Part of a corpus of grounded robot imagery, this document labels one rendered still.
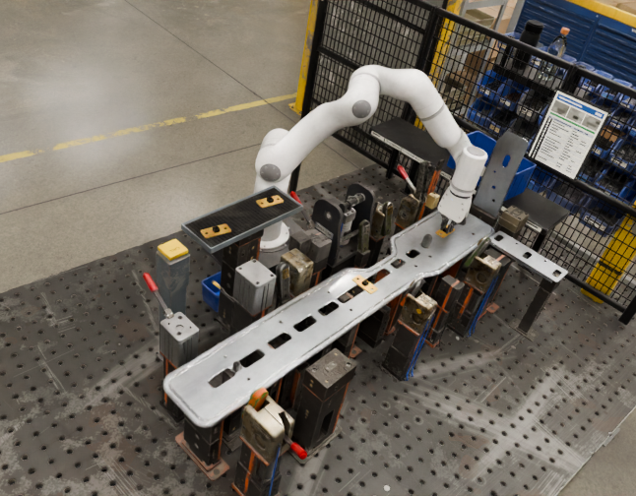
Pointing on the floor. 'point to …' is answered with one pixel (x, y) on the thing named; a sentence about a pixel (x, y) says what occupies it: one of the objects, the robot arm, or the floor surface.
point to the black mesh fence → (491, 118)
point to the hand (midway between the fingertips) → (447, 225)
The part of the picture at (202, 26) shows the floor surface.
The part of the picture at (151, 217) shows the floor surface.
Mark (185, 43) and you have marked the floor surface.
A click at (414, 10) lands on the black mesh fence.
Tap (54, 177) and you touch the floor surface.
